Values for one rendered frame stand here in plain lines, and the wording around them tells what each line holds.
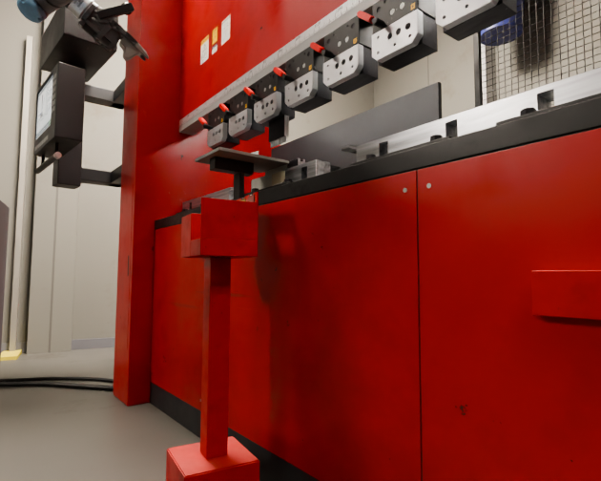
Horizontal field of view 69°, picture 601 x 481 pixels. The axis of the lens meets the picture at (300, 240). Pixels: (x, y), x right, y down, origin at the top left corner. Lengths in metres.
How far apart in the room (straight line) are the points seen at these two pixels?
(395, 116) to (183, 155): 1.10
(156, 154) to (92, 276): 1.91
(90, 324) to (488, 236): 3.56
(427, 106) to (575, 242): 1.14
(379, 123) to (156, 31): 1.25
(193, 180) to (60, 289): 1.89
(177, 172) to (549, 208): 1.87
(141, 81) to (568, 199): 2.03
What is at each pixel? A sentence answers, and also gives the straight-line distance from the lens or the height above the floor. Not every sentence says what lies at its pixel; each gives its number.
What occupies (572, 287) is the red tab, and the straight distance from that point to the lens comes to 0.75.
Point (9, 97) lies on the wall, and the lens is 4.28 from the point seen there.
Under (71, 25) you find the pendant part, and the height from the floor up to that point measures 1.80.
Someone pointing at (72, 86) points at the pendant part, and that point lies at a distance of 2.44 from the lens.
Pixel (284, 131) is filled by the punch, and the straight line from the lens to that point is 1.58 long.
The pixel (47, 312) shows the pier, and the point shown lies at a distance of 3.95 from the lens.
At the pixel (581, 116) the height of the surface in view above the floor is 0.85.
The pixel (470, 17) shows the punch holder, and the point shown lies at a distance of 1.13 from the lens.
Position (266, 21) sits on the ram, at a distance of 1.81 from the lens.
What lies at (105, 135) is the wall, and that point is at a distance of 4.19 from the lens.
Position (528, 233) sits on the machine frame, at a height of 0.68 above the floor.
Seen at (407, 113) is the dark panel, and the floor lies 1.26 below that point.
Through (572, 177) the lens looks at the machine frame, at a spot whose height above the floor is 0.76.
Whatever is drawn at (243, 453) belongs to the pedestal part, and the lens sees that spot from 1.34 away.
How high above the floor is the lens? 0.61
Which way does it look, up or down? 5 degrees up
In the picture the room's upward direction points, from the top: straight up
